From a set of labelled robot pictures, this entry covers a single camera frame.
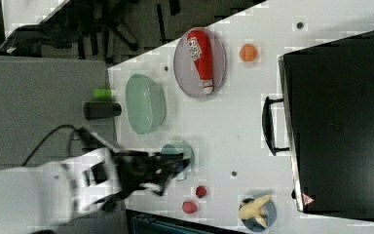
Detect green perforated colander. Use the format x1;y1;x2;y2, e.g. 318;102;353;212
126;74;166;135

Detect dark red strawberry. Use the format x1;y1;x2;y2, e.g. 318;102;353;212
196;185;207;199

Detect peeled banana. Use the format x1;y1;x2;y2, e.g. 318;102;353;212
239;195;272;228

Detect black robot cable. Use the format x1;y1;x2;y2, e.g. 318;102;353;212
20;124;82;168

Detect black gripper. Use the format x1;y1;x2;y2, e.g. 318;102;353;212
113;150;191;202

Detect pink red strawberry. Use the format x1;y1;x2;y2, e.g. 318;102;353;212
182;201;198;214

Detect green marker cap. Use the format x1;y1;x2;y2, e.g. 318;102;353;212
93;89;112;99

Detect pink round plate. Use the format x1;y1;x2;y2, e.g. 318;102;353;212
173;27;226;98

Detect black cylinder on table edge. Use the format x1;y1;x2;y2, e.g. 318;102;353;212
83;101;122;120

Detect orange fruit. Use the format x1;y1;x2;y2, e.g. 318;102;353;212
240;44;258;61

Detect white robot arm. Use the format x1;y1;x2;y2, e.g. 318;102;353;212
0;148;192;234

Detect red ketchup bottle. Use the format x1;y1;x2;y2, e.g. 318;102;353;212
187;29;214;94

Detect teal cup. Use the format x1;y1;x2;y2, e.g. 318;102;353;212
161;141;195;181

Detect black office chair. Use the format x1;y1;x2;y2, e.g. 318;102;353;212
0;0;138;53

